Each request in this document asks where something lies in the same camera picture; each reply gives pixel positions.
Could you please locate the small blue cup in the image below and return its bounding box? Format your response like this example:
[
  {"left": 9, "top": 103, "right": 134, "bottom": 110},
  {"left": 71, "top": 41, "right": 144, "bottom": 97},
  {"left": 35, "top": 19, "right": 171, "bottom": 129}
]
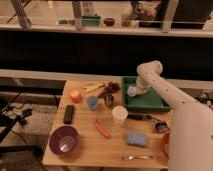
[{"left": 87, "top": 96, "right": 98, "bottom": 111}]

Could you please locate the black handled brush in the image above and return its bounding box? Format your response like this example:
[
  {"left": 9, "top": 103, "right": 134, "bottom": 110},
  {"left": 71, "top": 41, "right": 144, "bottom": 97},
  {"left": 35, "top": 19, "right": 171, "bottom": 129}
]
[{"left": 127, "top": 114, "right": 169, "bottom": 133}]

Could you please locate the dark red background bowl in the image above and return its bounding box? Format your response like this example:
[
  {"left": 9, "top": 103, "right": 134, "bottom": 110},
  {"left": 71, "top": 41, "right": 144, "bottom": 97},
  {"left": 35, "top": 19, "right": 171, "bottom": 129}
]
[{"left": 104, "top": 18, "right": 115, "bottom": 26}]

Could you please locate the orange red bowl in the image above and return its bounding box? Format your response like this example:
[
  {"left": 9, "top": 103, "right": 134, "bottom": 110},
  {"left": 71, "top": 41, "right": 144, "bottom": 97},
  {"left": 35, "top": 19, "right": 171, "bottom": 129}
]
[{"left": 161, "top": 133, "right": 169, "bottom": 158}]

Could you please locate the orange carrot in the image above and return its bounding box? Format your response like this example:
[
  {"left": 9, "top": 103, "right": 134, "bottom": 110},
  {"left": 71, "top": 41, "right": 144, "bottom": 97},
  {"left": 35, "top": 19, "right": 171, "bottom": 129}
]
[{"left": 93, "top": 119, "right": 111, "bottom": 139}]

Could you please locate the metal whisk cup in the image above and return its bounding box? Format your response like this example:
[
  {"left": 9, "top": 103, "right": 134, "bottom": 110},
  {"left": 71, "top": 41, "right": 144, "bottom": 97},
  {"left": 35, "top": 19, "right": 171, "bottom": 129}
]
[{"left": 104, "top": 94, "right": 114, "bottom": 107}]

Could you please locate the green box in background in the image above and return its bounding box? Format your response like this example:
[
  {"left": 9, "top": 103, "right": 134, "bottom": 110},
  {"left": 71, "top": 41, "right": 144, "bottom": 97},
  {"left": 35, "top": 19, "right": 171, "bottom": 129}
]
[{"left": 83, "top": 16, "right": 101, "bottom": 26}]

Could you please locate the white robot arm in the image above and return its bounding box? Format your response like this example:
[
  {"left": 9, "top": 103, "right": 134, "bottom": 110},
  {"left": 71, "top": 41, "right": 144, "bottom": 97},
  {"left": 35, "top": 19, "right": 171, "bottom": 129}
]
[{"left": 136, "top": 60, "right": 213, "bottom": 171}]

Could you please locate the orange fruit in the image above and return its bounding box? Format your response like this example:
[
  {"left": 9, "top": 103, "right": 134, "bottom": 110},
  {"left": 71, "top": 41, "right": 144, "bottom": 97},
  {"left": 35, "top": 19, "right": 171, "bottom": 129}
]
[{"left": 70, "top": 90, "right": 81, "bottom": 103}]

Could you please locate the purple bowl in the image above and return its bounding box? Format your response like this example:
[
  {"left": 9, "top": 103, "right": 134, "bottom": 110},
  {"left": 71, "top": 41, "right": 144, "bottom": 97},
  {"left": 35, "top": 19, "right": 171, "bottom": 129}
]
[{"left": 49, "top": 126, "right": 79, "bottom": 157}]

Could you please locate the brown dried bunch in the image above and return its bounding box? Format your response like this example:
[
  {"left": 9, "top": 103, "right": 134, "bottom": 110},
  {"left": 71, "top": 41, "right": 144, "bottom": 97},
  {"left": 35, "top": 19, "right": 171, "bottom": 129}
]
[{"left": 98, "top": 82, "right": 120, "bottom": 98}]

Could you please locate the yellow banana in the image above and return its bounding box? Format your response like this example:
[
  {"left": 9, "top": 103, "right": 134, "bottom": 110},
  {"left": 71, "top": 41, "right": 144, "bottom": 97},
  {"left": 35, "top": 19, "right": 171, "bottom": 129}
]
[{"left": 83, "top": 82, "right": 104, "bottom": 93}]

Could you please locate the blue sponge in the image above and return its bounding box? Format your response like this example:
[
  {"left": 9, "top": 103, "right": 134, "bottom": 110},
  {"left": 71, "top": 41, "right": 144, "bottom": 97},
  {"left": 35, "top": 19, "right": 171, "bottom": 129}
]
[{"left": 126, "top": 132, "right": 148, "bottom": 147}]

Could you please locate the black chair base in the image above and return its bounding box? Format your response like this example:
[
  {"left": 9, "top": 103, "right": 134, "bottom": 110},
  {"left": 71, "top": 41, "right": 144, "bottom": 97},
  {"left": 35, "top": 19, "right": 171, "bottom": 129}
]
[{"left": 0, "top": 96, "right": 44, "bottom": 159}]

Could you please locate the green plastic tray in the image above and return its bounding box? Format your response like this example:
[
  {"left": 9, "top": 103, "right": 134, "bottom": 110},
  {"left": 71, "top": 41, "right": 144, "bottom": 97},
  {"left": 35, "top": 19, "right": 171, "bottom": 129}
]
[{"left": 121, "top": 76, "right": 171, "bottom": 113}]

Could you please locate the black remote control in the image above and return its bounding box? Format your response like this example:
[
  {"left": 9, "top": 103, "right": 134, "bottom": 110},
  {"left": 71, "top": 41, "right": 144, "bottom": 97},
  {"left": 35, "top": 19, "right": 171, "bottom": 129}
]
[{"left": 63, "top": 105, "right": 74, "bottom": 124}]

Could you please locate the silver fork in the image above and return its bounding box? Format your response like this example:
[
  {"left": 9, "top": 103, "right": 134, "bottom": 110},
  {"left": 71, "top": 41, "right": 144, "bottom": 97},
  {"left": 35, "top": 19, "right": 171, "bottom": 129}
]
[{"left": 121, "top": 155, "right": 154, "bottom": 161}]

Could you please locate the white paper cup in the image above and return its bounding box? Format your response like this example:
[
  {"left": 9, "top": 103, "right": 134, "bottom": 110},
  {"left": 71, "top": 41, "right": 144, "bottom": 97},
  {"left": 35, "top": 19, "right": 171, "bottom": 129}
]
[{"left": 112, "top": 106, "right": 128, "bottom": 125}]

